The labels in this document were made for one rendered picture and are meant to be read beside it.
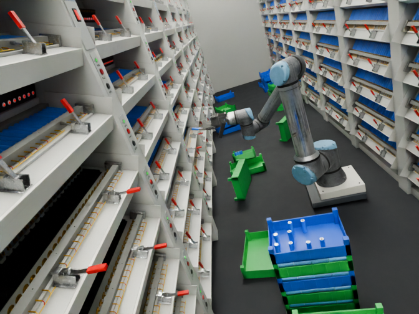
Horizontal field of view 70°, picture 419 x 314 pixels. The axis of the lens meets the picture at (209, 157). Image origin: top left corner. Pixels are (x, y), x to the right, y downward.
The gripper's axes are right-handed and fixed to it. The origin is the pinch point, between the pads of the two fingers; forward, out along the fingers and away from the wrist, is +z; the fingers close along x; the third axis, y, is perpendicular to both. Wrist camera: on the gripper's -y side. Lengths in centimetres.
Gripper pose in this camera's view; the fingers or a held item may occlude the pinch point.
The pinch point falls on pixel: (201, 129)
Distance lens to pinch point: 209.1
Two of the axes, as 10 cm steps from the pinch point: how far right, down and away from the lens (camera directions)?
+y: -2.6, -8.8, -4.0
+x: -0.1, 4.2, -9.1
